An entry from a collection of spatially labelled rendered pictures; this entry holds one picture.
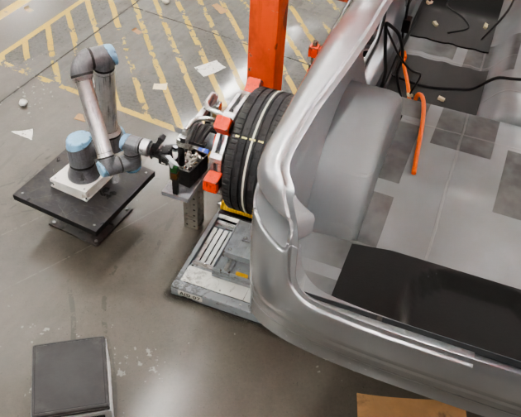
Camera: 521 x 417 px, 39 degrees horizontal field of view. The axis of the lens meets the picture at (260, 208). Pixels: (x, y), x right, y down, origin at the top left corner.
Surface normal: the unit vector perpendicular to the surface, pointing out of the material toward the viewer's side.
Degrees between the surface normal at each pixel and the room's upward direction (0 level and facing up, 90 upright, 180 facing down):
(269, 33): 90
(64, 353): 0
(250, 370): 0
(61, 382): 0
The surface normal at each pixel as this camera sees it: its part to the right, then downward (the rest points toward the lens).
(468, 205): -0.09, -0.42
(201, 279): 0.05, -0.71
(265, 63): -0.36, 0.64
